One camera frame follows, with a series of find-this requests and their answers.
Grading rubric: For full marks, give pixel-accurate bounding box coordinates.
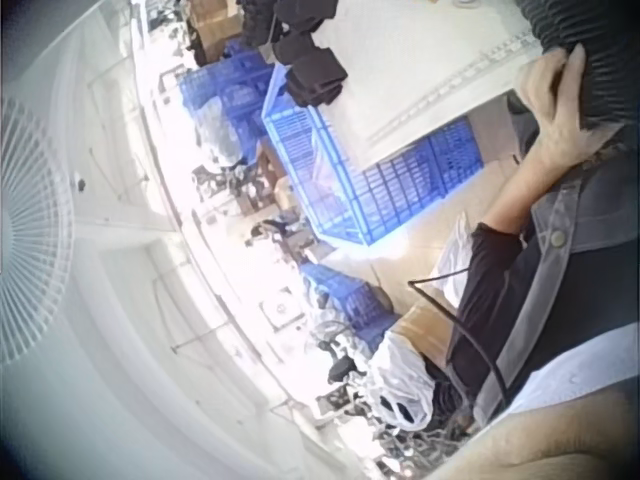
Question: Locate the white plastic bag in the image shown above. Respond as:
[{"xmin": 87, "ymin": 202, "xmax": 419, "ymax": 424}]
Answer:
[{"xmin": 366, "ymin": 331, "xmax": 437, "ymax": 434}]

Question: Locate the stack of blue crates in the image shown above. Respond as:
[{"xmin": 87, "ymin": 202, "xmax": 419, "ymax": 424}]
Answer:
[{"xmin": 177, "ymin": 39, "xmax": 277, "ymax": 151}]

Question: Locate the brown cardboard box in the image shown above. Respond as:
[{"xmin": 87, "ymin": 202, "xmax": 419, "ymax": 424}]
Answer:
[{"xmin": 187, "ymin": 0, "xmax": 246, "ymax": 66}]

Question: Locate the white fan guard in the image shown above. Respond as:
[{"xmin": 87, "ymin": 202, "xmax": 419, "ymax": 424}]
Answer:
[{"xmin": 0, "ymin": 94, "xmax": 76, "ymax": 366}]

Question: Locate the small blue plastic crate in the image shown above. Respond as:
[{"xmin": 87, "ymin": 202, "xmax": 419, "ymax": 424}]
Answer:
[{"xmin": 299, "ymin": 262, "xmax": 397, "ymax": 352}]

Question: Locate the dark ribbed fabric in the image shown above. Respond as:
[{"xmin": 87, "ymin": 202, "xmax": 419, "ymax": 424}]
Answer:
[{"xmin": 514, "ymin": 0, "xmax": 640, "ymax": 129}]

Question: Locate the white work table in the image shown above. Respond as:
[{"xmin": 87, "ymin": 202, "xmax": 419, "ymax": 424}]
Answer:
[{"xmin": 304, "ymin": 0, "xmax": 551, "ymax": 171}]

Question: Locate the person's left hand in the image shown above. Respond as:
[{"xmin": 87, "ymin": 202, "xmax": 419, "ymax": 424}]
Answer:
[{"xmin": 517, "ymin": 42, "xmax": 609, "ymax": 172}]

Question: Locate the stack of black garments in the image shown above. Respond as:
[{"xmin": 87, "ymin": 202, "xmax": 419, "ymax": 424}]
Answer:
[{"xmin": 239, "ymin": 0, "xmax": 350, "ymax": 109}]

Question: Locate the large blue plastic crate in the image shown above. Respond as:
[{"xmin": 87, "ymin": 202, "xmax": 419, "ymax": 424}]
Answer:
[{"xmin": 262, "ymin": 64, "xmax": 487, "ymax": 247}]

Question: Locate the flat brown carton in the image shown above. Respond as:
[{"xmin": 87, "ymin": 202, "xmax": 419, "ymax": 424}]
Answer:
[{"xmin": 393, "ymin": 303, "xmax": 457, "ymax": 367}]

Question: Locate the white cloth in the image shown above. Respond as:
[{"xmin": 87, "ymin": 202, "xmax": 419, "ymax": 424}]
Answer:
[{"xmin": 433, "ymin": 213, "xmax": 482, "ymax": 307}]

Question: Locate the black cable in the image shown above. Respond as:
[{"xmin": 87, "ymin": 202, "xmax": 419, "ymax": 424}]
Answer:
[{"xmin": 407, "ymin": 272, "xmax": 510, "ymax": 407}]

